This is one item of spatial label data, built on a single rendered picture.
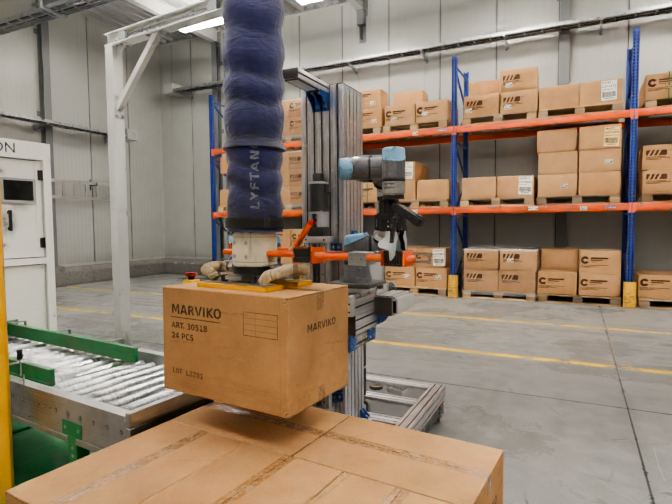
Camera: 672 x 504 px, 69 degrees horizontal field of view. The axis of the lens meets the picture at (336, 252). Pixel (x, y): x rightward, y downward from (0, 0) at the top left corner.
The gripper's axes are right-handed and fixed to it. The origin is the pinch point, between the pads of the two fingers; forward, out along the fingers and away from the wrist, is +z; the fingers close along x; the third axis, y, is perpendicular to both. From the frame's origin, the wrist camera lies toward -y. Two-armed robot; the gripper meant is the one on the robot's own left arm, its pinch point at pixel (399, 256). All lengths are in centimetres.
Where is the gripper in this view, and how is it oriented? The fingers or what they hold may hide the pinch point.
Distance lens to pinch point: 160.3
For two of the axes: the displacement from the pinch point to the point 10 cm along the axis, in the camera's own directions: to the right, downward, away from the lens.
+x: -5.1, 0.6, -8.6
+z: 0.1, 10.0, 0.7
